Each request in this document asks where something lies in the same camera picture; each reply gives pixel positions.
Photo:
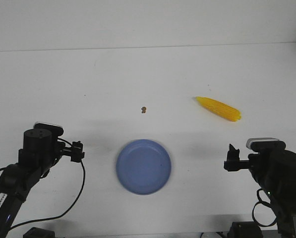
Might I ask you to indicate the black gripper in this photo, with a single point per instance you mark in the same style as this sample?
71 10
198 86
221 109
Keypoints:
42 150
272 166

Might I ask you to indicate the yellow corn cob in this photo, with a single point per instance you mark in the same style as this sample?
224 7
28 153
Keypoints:
220 109

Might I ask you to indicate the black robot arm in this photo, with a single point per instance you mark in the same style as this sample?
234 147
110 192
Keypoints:
16 181
283 206

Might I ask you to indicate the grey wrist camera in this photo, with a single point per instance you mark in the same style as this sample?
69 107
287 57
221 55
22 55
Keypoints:
251 141

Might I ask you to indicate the blue round plate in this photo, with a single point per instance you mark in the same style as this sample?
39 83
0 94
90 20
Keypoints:
143 166

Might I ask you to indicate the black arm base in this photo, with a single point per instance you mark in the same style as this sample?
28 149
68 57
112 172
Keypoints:
35 232
244 230

